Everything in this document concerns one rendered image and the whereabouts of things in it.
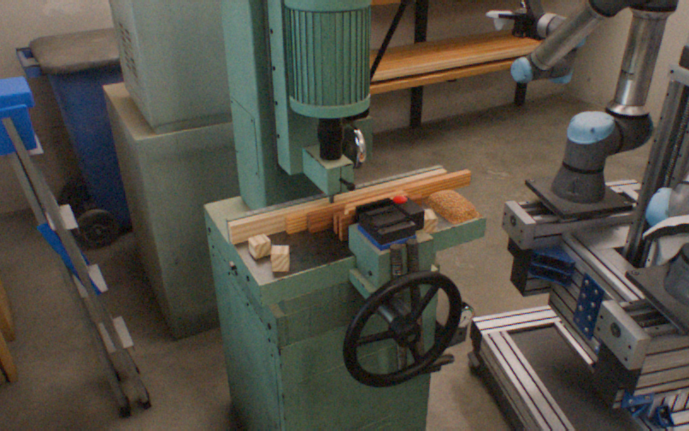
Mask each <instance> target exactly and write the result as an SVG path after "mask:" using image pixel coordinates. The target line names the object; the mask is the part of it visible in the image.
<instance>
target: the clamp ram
mask: <svg viewBox="0 0 689 431"><path fill-rule="evenodd" d="M390 205H391V199H390V198H383V199H381V200H377V201H373V202H370V203H366V204H361V205H357V206H356V208H355V224H357V223H359V214H361V213H364V212H368V211H371V210H377V209H380V208H384V207H387V206H390Z"/></svg>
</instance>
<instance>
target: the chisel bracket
mask: <svg viewBox="0 0 689 431"><path fill-rule="evenodd" d="M303 172H304V173H305V174H306V175H307V176H308V177H309V178H310V179H311V180H312V181H313V182H314V183H315V184H316V185H317V186H318V187H319V188H320V189H321V190H322V191H324V193H326V195H328V196H329V195H333V194H336V193H340V192H346V191H348V189H347V186H346V185H344V184H343V183H341V182H340V181H339V179H340V178H343V179H344V180H346V181H348V182H349V183H350V182H353V183H354V163H353V162H352V161H351V160H349V159H348V158H347V157H346V156H344V155H343V154H342V157H340V158H339V159H337V160H331V161H330V160H324V159H322V158H321V157H320V144H317V145H310V146H305V147H303Z"/></svg>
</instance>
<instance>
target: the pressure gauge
mask: <svg viewBox="0 0 689 431"><path fill-rule="evenodd" d="M474 313H475V312H474V308H472V307H471V306H470V305H469V304H467V303H466V302H463V301H462V316H461V321H460V323H461V322H462V323H461V324H460V323H459V326H458V327H459V328H463V327H465V326H467V325H468V324H469V323H470V322H471V321H472V320H473V319H474ZM465 316H466V318H465V319H464V317H465ZM463 319H464V320H463Z"/></svg>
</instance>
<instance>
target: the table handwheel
mask: <svg viewBox="0 0 689 431"><path fill-rule="evenodd" d="M421 284H430V285H432V286H431V287H430V288H429V290H428V291H427V293H426V295H425V296H424V298H423V299H422V301H421V302H420V303H419V304H418V305H417V307H416V308H415V310H414V311H413V313H412V314H411V317H410V318H409V319H402V318H401V317H400V316H399V315H398V314H397V313H396V311H395V310H394V309H393V308H392V306H391V304H390V303H389V300H388V298H390V297H391V296H393V295H394V294H396V293H398V292H400V291H402V290H403V289H406V288H408V287H411V286H416V285H421ZM440 288H441V289H442V290H444V292H445V293H446V295H447V297H448V300H449V315H448V318H447V322H446V324H445V327H444V329H443V331H442V333H441V335H440V336H439V338H438V339H437V340H436V342H435V343H434V344H433V346H432V347H431V348H430V349H429V350H428V351H427V352H426V353H425V354H424V355H423V356H422V357H421V356H420V354H419V352H418V351H417V348H416V346H415V343H416V342H417V341H418V340H419V339H420V337H421V326H420V325H419V324H418V323H417V320H418V319H419V317H420V316H421V314H422V312H423V311H424V309H426V307H427V305H428V304H429V302H430V301H431V300H432V298H433V296H434V295H435V294H436V292H437V291H438V290H439V289H440ZM375 311H377V312H378V314H379V315H380V316H381V317H382V318H383V319H384V321H385V322H386V323H387V324H388V325H389V327H388V330H387V331H384V332H381V333H377V334H371V335H367V336H363V337H360V334H361V332H362V329H363V328H364V326H365V324H366V322H367V321H368V319H369V317H370V316H371V315H372V314H373V313H374V312H375ZM461 316H462V297H461V294H460V292H459V290H458V288H457V286H456V284H455V283H454V282H453V281H452V280H451V279H450V278H449V277H448V276H446V275H443V274H441V273H439V272H436V271H431V270H419V271H413V272H409V273H407V274H404V275H399V276H398V277H396V278H394V279H392V280H389V281H388V282H387V283H386V284H384V285H383V286H381V287H380V288H378V289H377V290H376V291H375V292H373V293H372V294H371V295H370V296H369V297H368V298H367V299H366V300H365V301H364V302H363V304H362V305H361V306H360V307H359V309H358V310H357V312H356V314H355V315H354V316H353V318H352V319H351V321H350V324H349V326H348V328H347V331H346V334H345V337H344V345H343V357H344V364H345V367H346V368H347V370H348V372H349V373H350V375H351V376H352V377H353V378H354V379H355V380H357V381H358V382H360V383H362V384H363V385H366V386H369V387H392V386H396V385H398V384H401V383H404V382H406V381H408V380H410V379H412V378H414V377H416V376H418V375H419V374H420V373H422V372H423V371H425V370H426V369H427V368H429V367H430V366H431V365H432V364H433V363H434V362H435V361H436V360H437V359H438V358H439V357H440V356H441V355H442V354H443V353H444V351H445V350H446V348H447V347H448V346H449V344H450V343H451V341H452V340H453V338H454V336H455V334H456V331H457V329H458V326H459V323H460V321H461ZM384 339H394V340H395V341H396V343H397V344H398V345H399V346H400V347H402V348H407V347H408V348H409V350H410V352H411V354H412V357H413V358H414V360H415V362H414V363H412V364H411V365H409V366H407V367H405V368H403V369H400V370H398V371H395V372H392V373H388V374H373V373H370V372H368V371H367V370H365V369H364V368H363V367H362V366H361V365H360V363H359V362H358V359H357V354H356V348H357V347H358V346H360V345H366V344H369V343H373V342H376V341H381V340H384Z"/></svg>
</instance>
